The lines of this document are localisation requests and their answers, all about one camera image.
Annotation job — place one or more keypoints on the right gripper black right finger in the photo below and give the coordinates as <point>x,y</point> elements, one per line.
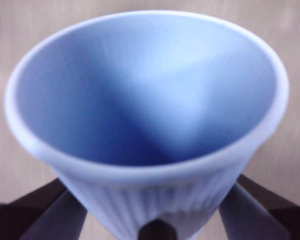
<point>265,215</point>

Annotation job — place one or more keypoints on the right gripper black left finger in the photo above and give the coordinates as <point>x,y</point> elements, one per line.
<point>27,220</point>

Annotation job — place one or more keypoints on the blue ribbed plastic cup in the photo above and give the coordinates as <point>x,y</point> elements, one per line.
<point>145,100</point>

